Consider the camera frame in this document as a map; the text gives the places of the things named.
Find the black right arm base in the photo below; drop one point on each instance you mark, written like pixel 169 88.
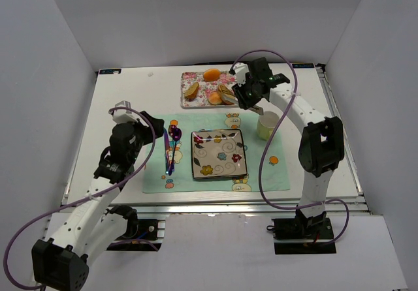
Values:
pixel 290 238

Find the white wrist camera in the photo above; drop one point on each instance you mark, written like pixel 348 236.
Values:
pixel 239 70
pixel 121 113

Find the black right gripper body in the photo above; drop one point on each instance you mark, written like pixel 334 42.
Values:
pixel 247 100

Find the blue label sticker left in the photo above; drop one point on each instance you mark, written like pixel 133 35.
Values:
pixel 109 71

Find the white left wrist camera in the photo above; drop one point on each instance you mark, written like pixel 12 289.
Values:
pixel 121 113

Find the purple iridescent knife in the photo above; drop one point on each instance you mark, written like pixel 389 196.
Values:
pixel 167 149

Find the floral serving tray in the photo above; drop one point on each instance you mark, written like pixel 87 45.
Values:
pixel 205 88

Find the square floral ceramic plate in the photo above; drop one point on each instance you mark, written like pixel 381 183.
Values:
pixel 218 154

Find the orange round bun top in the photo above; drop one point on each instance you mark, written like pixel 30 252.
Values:
pixel 211 75

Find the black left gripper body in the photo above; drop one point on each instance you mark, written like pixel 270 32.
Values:
pixel 150 125

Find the blue label sticker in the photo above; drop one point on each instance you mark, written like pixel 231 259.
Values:
pixel 109 71
pixel 303 65

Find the aluminium table edge rail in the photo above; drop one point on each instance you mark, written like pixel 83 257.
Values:
pixel 358 204

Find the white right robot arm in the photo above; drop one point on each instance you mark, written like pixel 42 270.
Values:
pixel 321 145

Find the sliced bread piece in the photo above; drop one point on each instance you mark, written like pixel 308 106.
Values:
pixel 191 92
pixel 226 95

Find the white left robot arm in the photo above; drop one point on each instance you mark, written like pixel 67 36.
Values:
pixel 63 260

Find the orange round bun bottom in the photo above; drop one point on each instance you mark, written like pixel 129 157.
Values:
pixel 215 99

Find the purple iridescent spoon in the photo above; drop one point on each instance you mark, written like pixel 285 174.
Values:
pixel 176 134

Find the blue label sticker right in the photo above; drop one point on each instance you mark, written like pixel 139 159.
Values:
pixel 303 65

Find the pale yellow mug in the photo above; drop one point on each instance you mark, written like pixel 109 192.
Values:
pixel 266 124

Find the mint green cartoon placemat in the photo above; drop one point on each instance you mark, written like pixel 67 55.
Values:
pixel 266 164

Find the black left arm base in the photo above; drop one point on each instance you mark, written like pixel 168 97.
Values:
pixel 141 234

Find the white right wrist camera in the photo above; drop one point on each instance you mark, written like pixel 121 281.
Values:
pixel 239 70

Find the orange round bun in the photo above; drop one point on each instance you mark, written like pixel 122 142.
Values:
pixel 211 75
pixel 215 99

